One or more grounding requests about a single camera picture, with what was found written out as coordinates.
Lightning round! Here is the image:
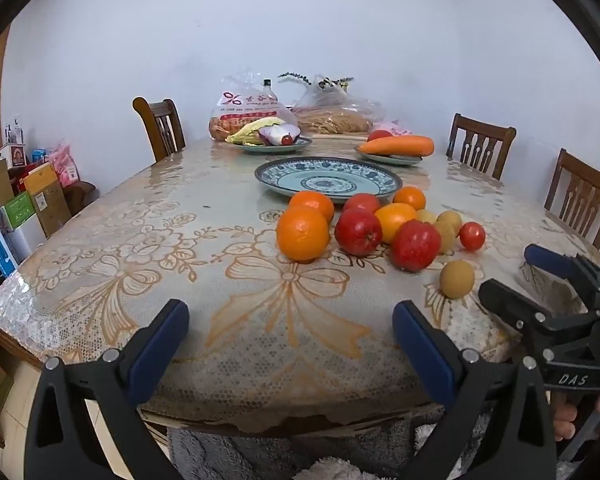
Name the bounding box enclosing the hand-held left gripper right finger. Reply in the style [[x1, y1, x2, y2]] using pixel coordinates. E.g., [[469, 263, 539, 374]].
[[391, 300, 558, 480]]

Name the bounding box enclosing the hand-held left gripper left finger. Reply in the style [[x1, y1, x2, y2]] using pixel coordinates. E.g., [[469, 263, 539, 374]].
[[24, 299, 191, 480]]

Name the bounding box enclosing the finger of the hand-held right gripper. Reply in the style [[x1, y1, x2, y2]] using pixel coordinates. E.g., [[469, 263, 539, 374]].
[[479, 279, 600, 348], [524, 243, 600, 311]]

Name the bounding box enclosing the small red tomato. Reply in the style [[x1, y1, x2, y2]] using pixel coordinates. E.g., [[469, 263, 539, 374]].
[[459, 221, 486, 252]]

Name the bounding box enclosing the red apple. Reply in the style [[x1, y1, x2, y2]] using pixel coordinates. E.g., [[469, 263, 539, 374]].
[[335, 207, 384, 256], [390, 220, 442, 273], [342, 193, 382, 216]]

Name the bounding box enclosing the orange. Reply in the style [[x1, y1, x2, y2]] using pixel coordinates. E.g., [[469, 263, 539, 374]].
[[393, 186, 427, 212], [374, 203, 418, 245], [287, 191, 336, 223], [276, 207, 331, 263]]

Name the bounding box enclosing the blue patterned ceramic plate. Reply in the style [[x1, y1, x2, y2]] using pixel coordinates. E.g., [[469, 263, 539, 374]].
[[254, 157, 404, 206]]

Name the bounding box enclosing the person's right hand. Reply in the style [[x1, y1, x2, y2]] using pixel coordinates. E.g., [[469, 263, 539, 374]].
[[550, 391, 600, 443]]

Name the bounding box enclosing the wooden chair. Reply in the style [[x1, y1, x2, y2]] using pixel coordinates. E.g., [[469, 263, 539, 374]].
[[132, 97, 187, 163], [446, 113, 517, 181], [544, 148, 600, 251]]

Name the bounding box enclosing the person's grey fleece clothing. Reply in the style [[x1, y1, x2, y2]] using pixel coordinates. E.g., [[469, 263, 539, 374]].
[[167, 405, 581, 480]]

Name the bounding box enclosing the dark wooden furniture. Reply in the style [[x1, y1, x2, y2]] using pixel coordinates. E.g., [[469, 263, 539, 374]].
[[62, 180, 97, 218]]

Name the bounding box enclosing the small green plate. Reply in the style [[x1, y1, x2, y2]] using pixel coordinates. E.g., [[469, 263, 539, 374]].
[[354, 146, 423, 167]]

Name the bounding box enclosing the brown cardboard box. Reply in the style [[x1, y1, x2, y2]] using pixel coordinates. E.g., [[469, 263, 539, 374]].
[[22, 161, 73, 238]]

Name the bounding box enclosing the carrot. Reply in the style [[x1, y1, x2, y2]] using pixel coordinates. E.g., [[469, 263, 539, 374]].
[[358, 135, 435, 157]]

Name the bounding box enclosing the green box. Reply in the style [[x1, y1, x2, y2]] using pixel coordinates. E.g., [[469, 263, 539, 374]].
[[0, 191, 36, 233]]

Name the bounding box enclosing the pink packet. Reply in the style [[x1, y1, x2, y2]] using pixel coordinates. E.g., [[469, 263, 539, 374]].
[[372, 120, 407, 137]]

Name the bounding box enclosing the pink bag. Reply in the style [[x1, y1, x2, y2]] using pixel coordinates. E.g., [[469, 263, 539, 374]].
[[47, 144, 81, 188]]

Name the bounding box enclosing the yellow corn cob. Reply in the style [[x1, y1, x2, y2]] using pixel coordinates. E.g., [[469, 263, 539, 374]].
[[225, 116, 286, 145]]

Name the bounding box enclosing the purple onion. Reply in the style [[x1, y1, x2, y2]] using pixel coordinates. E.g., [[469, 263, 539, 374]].
[[258, 124, 301, 147]]

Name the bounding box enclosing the clear bag of noodles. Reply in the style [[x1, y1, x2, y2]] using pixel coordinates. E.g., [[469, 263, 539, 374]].
[[292, 75, 383, 135]]

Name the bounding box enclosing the bag of bread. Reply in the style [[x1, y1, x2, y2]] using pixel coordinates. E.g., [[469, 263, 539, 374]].
[[209, 74, 293, 141]]

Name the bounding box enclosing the green plant sprig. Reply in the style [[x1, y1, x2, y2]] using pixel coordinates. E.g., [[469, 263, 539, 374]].
[[278, 72, 355, 92]]

